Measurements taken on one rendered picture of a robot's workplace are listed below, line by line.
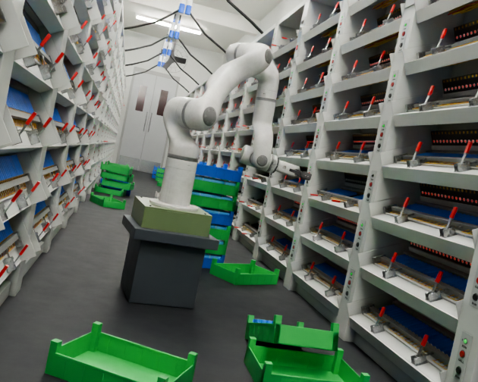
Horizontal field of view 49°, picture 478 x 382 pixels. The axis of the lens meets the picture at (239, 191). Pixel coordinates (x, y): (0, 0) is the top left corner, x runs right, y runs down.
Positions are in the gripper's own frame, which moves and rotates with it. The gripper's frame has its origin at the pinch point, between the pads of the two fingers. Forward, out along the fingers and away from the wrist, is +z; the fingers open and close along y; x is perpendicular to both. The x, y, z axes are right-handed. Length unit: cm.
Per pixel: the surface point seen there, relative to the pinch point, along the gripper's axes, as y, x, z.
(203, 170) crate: 39, 13, -39
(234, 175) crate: 44, 10, -22
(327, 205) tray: -5.1, 9.4, 12.7
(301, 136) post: 91, -27, 20
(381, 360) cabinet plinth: -71, 54, 22
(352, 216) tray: -31.9, 10.7, 13.5
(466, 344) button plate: -115, 32, 15
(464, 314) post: -112, 26, 15
